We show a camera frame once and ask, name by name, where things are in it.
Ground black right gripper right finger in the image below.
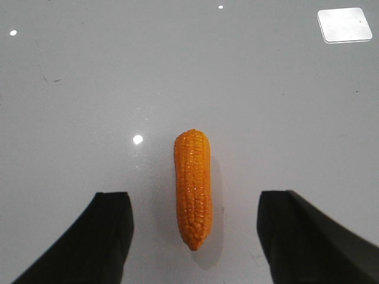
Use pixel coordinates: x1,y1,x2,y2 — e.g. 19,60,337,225
256,191,378,283

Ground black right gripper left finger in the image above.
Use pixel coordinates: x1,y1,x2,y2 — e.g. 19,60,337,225
14,192,134,283

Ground orange corn cob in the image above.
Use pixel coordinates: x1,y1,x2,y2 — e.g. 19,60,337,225
174,129,213,251

